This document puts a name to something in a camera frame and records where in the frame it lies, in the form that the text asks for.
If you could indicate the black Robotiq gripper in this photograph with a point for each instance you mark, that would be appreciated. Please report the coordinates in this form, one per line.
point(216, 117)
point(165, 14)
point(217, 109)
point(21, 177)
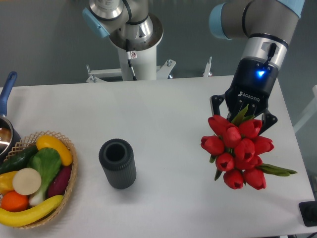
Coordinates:
point(251, 86)

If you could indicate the red tulip bouquet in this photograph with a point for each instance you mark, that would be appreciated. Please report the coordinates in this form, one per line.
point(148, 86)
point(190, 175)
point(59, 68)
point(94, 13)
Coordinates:
point(235, 149)

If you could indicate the dark grey ribbed vase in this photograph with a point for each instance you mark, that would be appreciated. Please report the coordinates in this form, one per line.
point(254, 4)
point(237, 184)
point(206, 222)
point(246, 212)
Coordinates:
point(116, 157)

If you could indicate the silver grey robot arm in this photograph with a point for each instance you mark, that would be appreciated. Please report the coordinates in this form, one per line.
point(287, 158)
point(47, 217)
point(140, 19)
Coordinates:
point(269, 26)

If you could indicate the white furniture piece right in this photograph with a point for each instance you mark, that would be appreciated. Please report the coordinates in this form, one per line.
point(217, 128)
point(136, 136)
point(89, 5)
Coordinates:
point(307, 112)

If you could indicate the black device at edge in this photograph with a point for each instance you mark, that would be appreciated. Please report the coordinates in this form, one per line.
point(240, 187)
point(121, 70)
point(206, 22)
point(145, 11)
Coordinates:
point(308, 211)

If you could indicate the purple sweet potato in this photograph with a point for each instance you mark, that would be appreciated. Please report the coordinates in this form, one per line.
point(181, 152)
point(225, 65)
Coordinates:
point(60, 183)

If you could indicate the yellow squash upper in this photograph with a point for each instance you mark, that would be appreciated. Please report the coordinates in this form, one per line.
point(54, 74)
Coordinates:
point(48, 141)

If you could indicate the green bok choy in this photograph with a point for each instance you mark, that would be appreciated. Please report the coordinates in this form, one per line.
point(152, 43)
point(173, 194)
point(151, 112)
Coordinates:
point(47, 163)

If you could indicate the woven wicker basket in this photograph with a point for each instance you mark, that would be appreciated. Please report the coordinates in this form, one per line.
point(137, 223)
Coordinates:
point(31, 140)

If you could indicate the cream round radish slice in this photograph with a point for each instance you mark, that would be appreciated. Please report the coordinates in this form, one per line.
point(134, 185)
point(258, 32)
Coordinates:
point(26, 181)

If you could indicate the dark green cucumber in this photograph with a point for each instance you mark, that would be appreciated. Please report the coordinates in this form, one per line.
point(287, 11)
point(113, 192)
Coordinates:
point(19, 160)

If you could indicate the yellow bell pepper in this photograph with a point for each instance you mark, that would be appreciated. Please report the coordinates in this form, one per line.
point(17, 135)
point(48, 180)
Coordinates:
point(6, 180)

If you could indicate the orange fruit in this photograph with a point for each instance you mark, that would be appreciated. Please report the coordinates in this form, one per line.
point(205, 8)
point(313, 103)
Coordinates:
point(14, 202)

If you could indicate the yellow banana lower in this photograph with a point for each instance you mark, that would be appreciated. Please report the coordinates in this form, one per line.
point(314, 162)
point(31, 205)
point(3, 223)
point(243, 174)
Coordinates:
point(38, 213)

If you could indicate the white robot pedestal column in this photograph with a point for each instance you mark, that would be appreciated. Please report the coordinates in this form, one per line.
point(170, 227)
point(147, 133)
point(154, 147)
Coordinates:
point(137, 48)

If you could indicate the blue handled steel saucepan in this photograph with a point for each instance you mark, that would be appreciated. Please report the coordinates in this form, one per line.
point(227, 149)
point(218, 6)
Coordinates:
point(8, 135)

